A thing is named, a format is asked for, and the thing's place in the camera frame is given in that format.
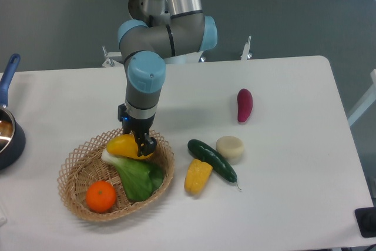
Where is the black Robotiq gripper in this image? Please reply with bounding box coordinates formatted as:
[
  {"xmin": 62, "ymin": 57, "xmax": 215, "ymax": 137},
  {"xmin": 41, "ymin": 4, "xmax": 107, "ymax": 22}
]
[{"xmin": 117, "ymin": 103, "xmax": 157, "ymax": 157}]

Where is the purple sweet potato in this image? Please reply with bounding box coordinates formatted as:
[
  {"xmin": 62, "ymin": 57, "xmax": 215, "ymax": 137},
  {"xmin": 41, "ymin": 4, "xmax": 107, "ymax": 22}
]
[{"xmin": 237, "ymin": 88, "xmax": 253, "ymax": 123}]

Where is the orange tangerine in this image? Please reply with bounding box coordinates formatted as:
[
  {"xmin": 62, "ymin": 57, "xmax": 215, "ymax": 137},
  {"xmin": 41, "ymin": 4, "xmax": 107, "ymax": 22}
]
[{"xmin": 85, "ymin": 180, "xmax": 116, "ymax": 213}]

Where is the blue saucepan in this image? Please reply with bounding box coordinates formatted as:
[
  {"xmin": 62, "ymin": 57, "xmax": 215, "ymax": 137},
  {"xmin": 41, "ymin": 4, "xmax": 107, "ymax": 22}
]
[{"xmin": 1, "ymin": 53, "xmax": 26, "ymax": 170}]

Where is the green bok choy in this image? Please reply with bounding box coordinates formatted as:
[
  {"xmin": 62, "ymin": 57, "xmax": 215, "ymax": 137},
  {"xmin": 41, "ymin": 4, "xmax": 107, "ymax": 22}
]
[{"xmin": 101, "ymin": 149, "xmax": 164, "ymax": 202}]

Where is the cream round cake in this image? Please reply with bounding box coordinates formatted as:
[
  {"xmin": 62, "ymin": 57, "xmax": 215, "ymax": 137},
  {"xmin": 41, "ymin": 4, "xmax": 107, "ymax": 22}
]
[{"xmin": 216, "ymin": 136, "xmax": 244, "ymax": 165}]

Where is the yellow bell pepper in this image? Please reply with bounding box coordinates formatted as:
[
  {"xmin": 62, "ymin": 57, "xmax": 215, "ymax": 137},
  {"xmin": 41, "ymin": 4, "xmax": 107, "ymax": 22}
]
[{"xmin": 184, "ymin": 159, "xmax": 213, "ymax": 195}]

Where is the white frame at right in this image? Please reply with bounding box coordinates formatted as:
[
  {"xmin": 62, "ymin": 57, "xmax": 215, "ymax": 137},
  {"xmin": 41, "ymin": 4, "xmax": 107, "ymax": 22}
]
[{"xmin": 347, "ymin": 69, "xmax": 375, "ymax": 127}]

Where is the dark green cucumber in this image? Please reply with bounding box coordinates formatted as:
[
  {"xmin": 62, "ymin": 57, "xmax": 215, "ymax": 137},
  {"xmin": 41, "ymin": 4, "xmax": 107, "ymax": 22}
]
[{"xmin": 187, "ymin": 139, "xmax": 240, "ymax": 189}]

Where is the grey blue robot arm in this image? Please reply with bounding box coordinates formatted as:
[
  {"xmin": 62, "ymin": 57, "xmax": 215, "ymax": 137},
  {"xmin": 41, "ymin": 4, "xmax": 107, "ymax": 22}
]
[{"xmin": 117, "ymin": 0, "xmax": 217, "ymax": 156}]

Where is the woven wicker basket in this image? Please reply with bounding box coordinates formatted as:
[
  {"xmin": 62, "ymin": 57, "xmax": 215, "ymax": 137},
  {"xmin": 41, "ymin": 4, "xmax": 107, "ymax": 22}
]
[{"xmin": 58, "ymin": 128, "xmax": 174, "ymax": 222}]

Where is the black device at edge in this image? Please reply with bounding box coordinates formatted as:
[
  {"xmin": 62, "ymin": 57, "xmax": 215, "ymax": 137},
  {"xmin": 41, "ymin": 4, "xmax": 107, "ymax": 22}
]
[{"xmin": 354, "ymin": 207, "xmax": 376, "ymax": 238}]

